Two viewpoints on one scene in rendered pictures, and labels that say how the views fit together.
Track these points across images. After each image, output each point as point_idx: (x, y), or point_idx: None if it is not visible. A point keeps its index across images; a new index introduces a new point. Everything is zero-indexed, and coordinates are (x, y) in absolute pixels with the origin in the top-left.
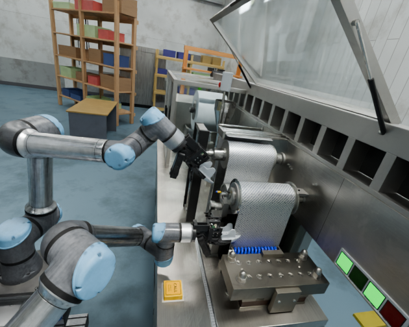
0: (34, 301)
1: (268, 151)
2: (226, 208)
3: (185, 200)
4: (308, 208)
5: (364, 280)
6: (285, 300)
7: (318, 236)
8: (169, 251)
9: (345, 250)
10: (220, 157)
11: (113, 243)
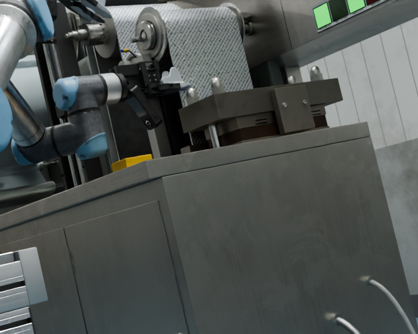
0: None
1: (167, 6)
2: (149, 63)
3: (69, 181)
4: (261, 28)
5: (342, 0)
6: (293, 103)
7: (289, 38)
8: (97, 114)
9: (315, 4)
10: (99, 32)
11: (14, 92)
